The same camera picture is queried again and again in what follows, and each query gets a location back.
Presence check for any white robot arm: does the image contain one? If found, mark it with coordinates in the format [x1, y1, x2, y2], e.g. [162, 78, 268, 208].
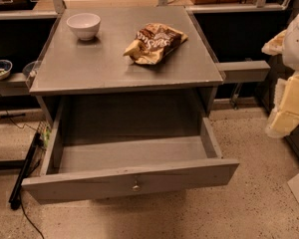
[261, 13, 299, 138]

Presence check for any grey drawer cabinet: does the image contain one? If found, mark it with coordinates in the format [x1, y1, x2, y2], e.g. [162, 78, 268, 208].
[28, 5, 225, 124]

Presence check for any grey side shelf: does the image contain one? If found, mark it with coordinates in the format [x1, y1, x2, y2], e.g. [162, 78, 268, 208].
[216, 61, 270, 84]

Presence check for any white ceramic bowl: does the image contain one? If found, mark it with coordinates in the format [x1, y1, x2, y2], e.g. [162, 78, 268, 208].
[67, 13, 101, 41]

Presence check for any grey top drawer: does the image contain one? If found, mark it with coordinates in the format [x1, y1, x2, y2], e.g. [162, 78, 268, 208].
[22, 93, 238, 203]

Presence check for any blue patterned bowl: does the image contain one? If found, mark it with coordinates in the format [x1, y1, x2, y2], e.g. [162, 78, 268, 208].
[0, 60, 13, 81]

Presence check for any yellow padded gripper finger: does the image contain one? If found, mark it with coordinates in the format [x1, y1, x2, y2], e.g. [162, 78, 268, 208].
[265, 72, 299, 138]

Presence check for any clear glass bowl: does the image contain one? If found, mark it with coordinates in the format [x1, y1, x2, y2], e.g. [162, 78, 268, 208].
[22, 61, 41, 78]

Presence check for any black bar on floor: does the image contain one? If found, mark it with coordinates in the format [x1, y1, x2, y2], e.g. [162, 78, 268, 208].
[9, 132, 41, 210]

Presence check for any brown chip bag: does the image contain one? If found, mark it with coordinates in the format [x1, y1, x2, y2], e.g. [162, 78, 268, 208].
[124, 23, 188, 65]

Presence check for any black floor cable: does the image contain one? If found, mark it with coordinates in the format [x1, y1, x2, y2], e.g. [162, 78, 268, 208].
[0, 83, 46, 239]

